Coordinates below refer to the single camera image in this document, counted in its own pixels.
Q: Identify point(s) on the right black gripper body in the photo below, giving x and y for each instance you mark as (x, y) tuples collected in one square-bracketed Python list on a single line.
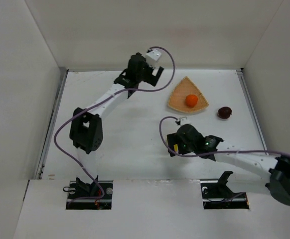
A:
[(172, 145)]

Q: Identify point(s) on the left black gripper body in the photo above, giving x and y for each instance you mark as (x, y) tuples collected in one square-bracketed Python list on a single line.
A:
[(154, 75)]

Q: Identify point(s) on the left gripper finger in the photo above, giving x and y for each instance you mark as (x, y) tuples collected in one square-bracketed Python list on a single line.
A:
[(157, 69), (153, 79)]

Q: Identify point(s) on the fake orange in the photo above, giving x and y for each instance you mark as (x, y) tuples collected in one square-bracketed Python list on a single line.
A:
[(191, 100)]

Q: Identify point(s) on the fake yellow pear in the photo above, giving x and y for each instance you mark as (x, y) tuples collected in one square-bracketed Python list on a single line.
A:
[(176, 148)]

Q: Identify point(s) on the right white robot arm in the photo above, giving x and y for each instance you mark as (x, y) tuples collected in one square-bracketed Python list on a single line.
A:
[(273, 167)]

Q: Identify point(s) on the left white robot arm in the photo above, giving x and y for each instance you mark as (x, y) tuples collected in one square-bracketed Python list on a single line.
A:
[(86, 131)]

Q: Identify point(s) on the woven triangular fruit bowl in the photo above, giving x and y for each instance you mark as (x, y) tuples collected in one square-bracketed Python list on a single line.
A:
[(186, 87)]

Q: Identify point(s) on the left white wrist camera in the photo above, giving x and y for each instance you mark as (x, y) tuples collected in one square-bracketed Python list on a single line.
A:
[(152, 57)]

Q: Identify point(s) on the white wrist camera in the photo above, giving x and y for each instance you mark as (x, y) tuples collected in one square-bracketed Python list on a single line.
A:
[(152, 57), (183, 121)]

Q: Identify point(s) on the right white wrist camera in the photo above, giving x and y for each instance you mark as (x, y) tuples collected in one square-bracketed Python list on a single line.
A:
[(183, 121)]

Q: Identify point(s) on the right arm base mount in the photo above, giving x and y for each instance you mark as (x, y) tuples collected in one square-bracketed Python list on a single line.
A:
[(216, 195)]

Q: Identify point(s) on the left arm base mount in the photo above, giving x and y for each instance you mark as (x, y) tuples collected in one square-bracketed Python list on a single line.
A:
[(85, 196)]

